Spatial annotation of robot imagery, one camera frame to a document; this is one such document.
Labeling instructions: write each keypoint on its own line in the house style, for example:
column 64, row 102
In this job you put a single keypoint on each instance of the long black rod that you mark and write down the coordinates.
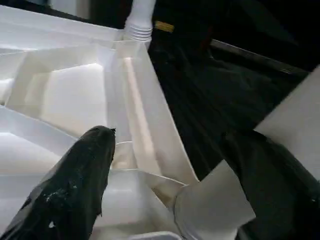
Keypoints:
column 250, row 53

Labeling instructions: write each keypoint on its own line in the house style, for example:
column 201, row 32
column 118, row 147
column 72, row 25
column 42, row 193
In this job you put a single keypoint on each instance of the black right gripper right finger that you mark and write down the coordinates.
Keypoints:
column 280, row 200

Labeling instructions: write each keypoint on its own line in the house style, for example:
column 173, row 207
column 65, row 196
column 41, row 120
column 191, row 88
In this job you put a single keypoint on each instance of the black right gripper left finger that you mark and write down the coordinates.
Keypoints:
column 65, row 190

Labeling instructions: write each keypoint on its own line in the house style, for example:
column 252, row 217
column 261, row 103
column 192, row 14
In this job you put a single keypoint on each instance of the white plastic table leg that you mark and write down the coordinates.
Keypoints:
column 212, row 200
column 140, row 15

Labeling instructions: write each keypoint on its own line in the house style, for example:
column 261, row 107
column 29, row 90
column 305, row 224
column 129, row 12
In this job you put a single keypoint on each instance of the black work mat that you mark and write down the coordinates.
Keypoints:
column 212, row 100

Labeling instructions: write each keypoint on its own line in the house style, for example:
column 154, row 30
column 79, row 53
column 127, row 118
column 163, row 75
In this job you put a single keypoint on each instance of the small yellow label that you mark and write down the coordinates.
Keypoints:
column 163, row 26

